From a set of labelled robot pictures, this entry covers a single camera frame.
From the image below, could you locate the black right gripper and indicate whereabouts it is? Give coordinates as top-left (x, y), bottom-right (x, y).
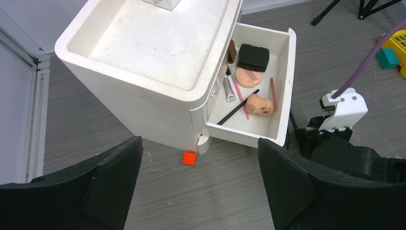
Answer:
top-left (295, 116), bottom-right (406, 184)

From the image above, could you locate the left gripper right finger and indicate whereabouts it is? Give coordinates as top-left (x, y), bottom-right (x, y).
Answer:
top-left (257, 138), bottom-right (406, 230)

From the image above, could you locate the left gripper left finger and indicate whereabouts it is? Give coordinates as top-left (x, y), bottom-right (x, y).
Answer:
top-left (0, 137), bottom-right (143, 230)

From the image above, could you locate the black hair loop tool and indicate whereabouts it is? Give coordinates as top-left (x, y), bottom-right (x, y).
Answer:
top-left (285, 110), bottom-right (297, 150)

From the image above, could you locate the beige makeup sponge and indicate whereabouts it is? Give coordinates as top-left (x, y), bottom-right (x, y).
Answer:
top-left (245, 94), bottom-right (275, 116)

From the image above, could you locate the pink lip pencil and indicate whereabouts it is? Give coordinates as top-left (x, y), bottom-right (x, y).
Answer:
top-left (270, 77), bottom-right (278, 112)

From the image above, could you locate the black makeup pencil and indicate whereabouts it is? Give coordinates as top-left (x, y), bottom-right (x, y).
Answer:
top-left (217, 98), bottom-right (248, 126)

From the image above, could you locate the pink powder puff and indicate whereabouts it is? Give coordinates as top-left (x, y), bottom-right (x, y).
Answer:
top-left (235, 67), bottom-right (263, 88)

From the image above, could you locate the white small cream tube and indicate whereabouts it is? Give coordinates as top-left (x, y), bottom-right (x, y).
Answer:
top-left (223, 77), bottom-right (237, 102)

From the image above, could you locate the black compact case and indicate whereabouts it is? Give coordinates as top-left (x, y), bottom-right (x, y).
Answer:
top-left (237, 44), bottom-right (270, 72)

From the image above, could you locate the pink eyebrow brush comb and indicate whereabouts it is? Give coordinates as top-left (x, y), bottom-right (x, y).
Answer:
top-left (226, 64), bottom-right (250, 120)

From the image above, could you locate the white drawer organizer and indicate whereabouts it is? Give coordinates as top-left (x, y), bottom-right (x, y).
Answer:
top-left (55, 0), bottom-right (296, 154)

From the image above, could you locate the white barcode box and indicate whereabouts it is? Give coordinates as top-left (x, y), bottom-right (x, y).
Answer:
top-left (143, 0), bottom-right (181, 11)

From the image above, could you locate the small orange red cube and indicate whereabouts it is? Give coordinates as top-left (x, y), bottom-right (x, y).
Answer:
top-left (182, 152), bottom-right (197, 166)

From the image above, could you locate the teal wooden block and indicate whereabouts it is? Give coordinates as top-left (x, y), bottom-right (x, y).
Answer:
top-left (376, 49), bottom-right (399, 70)

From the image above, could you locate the yellow toy block house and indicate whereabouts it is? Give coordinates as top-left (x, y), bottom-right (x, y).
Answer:
top-left (381, 30), bottom-right (406, 78)

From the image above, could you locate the black tripod stand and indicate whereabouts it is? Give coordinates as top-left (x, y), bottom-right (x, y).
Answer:
top-left (310, 0), bottom-right (402, 26)

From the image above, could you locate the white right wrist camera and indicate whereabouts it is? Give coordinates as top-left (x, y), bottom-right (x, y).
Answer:
top-left (319, 88), bottom-right (368, 132)

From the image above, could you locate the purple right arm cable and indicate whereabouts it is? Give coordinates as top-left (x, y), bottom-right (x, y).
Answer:
top-left (331, 18), bottom-right (406, 100)

